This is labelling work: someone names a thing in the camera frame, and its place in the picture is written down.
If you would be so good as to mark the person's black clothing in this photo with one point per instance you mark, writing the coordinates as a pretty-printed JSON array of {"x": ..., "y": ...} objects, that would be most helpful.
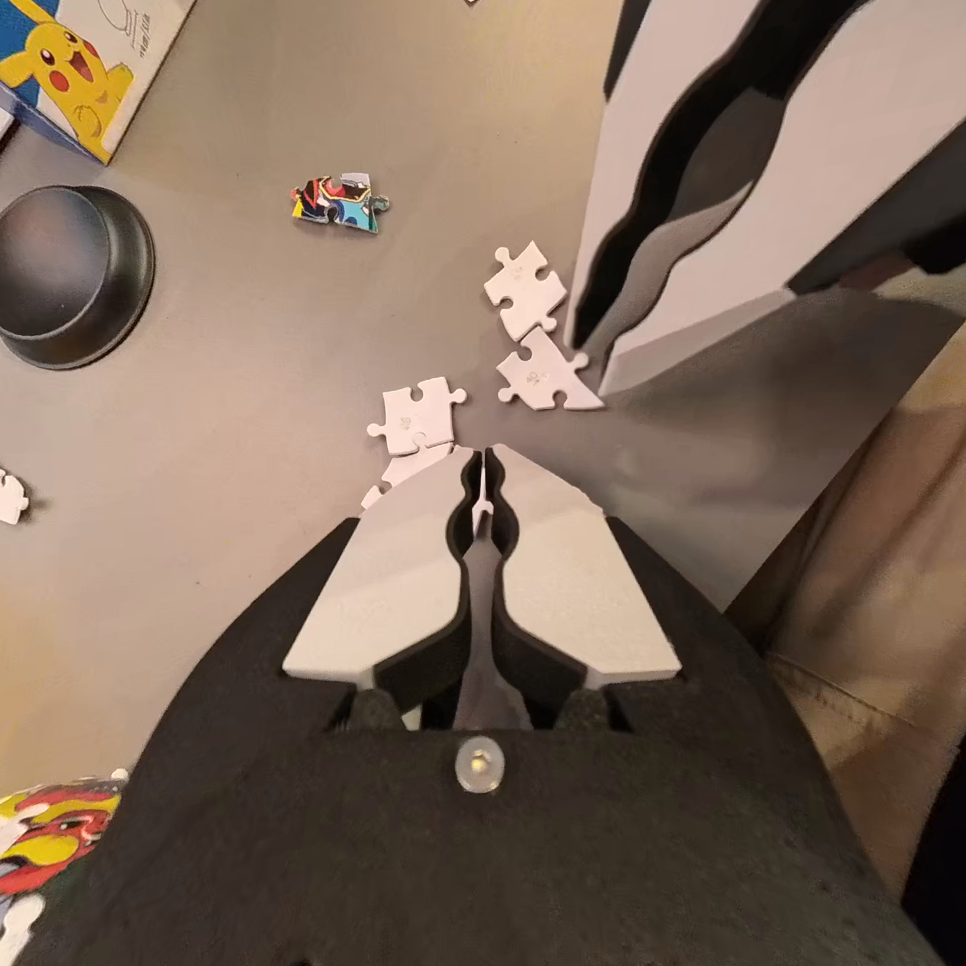
[{"x": 943, "y": 868}]

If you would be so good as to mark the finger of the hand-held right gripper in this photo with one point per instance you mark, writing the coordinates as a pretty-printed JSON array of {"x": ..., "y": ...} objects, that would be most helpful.
[
  {"x": 626, "y": 189},
  {"x": 853, "y": 166}
]

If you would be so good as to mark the white joined puzzle pieces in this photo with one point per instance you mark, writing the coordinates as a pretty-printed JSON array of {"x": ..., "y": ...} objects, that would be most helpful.
[{"x": 415, "y": 419}]

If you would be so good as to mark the partly built colourful puzzle ball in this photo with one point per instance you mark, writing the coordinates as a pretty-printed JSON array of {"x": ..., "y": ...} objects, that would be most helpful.
[{"x": 45, "y": 830}]

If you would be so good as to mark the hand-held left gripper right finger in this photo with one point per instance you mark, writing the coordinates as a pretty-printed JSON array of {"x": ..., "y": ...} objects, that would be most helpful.
[{"x": 581, "y": 596}]

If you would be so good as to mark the blue printed puzzle box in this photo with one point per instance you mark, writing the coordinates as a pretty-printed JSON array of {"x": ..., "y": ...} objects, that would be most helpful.
[{"x": 68, "y": 68}]

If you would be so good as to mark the person's beige trousers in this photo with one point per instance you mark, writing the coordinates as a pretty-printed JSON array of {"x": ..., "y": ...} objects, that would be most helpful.
[{"x": 868, "y": 604}]

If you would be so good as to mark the black round puzzle stand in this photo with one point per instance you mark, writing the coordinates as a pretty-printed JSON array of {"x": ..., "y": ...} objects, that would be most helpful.
[{"x": 68, "y": 279}]

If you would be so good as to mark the white straight-edged puzzle piece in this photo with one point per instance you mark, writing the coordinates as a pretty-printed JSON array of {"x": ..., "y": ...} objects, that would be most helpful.
[{"x": 543, "y": 377}]

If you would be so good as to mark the colourful joined puzzle pieces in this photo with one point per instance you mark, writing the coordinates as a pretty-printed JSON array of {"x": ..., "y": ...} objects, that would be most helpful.
[{"x": 339, "y": 204}]

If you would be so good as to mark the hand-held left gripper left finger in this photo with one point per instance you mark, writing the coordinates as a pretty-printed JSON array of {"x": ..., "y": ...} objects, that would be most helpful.
[{"x": 377, "y": 589}]

